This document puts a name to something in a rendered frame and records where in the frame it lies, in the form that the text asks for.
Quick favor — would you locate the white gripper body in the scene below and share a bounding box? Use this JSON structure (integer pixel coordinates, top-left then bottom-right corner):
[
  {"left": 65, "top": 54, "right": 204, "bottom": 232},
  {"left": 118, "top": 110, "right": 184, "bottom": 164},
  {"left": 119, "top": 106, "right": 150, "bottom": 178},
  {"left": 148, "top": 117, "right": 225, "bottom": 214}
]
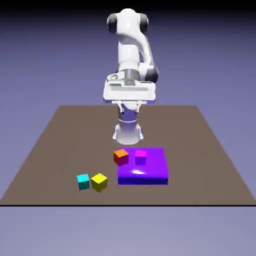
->
[{"left": 102, "top": 80, "right": 157, "bottom": 105}]

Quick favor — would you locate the small magenta cube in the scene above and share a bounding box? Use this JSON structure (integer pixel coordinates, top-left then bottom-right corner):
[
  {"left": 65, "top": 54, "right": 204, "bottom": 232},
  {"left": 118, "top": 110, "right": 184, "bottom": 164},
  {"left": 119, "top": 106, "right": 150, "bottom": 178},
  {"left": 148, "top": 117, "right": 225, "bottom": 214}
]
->
[{"left": 134, "top": 150, "right": 148, "bottom": 166}]

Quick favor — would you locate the small orange cube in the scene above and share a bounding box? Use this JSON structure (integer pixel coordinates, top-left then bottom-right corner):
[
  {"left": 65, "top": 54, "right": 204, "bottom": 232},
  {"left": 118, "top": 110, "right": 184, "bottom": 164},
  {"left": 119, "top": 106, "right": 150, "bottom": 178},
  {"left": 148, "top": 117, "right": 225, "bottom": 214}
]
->
[{"left": 113, "top": 148, "right": 129, "bottom": 167}]

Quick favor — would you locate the small yellow cube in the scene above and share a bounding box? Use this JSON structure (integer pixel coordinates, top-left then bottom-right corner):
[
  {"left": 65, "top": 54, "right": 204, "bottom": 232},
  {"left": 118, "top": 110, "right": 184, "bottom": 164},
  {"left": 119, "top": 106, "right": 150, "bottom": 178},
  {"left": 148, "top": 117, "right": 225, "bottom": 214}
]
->
[{"left": 90, "top": 172, "right": 109, "bottom": 193}]

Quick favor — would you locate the small cyan cube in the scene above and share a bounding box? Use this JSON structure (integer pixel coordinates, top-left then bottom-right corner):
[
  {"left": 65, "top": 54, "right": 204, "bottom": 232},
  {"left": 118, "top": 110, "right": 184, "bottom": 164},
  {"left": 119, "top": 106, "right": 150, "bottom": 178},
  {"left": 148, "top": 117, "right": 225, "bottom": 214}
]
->
[{"left": 76, "top": 173, "right": 91, "bottom": 191}]

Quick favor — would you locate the large purple box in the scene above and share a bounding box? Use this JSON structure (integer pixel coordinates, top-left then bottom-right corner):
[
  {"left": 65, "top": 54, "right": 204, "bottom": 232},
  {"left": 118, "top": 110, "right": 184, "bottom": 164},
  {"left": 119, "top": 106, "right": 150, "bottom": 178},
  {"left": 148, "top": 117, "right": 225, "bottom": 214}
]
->
[{"left": 117, "top": 147, "right": 169, "bottom": 186}]

